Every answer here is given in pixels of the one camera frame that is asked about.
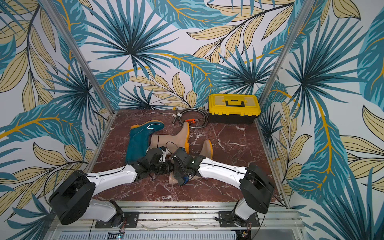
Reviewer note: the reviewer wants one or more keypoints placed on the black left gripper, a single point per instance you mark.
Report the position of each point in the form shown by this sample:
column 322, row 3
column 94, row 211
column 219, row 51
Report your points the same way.
column 168, row 169

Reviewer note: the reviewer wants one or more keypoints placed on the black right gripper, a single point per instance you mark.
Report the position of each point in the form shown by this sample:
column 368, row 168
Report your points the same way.
column 177, row 157

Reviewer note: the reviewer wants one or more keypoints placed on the blue grey cloth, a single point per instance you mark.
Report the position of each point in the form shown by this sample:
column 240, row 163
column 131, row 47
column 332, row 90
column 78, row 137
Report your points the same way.
column 185, row 180

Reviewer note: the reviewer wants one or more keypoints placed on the beige boot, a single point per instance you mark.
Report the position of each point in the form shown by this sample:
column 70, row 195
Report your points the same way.
column 172, row 143
column 207, row 151

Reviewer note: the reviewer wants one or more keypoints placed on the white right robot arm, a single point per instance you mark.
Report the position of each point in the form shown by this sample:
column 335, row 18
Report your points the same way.
column 254, row 184

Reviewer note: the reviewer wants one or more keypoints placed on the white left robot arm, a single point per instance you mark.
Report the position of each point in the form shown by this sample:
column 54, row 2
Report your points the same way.
column 74, row 199

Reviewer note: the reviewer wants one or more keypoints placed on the teal rubber boot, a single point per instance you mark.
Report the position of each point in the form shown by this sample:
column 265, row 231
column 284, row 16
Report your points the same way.
column 139, row 140

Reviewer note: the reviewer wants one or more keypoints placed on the yellow black toolbox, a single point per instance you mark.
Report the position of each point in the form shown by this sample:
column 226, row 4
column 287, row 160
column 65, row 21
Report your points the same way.
column 233, row 109

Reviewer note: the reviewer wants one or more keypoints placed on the red handled pliers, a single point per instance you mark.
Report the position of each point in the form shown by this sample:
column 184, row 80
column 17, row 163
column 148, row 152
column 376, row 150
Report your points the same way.
column 192, row 121

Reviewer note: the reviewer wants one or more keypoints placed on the aluminium front rail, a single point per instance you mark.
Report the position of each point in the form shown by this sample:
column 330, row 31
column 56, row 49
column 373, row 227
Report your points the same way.
column 186, row 221

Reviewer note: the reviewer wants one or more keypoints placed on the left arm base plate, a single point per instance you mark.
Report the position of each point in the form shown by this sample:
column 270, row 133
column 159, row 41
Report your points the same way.
column 125, row 220

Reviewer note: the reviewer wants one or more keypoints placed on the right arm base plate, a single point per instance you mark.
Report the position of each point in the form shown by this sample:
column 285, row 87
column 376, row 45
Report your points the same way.
column 228, row 219

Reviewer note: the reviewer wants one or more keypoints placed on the left aluminium frame post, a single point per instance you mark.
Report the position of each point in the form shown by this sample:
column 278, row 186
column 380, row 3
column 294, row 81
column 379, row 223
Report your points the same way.
column 59, row 22

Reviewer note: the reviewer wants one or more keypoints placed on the aluminium frame post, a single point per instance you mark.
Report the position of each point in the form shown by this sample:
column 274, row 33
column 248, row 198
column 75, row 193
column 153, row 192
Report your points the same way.
column 291, row 37
column 59, row 22

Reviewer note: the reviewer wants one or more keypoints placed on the right aluminium frame post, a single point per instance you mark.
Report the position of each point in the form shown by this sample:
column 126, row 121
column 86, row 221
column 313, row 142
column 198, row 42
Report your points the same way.
column 291, row 37

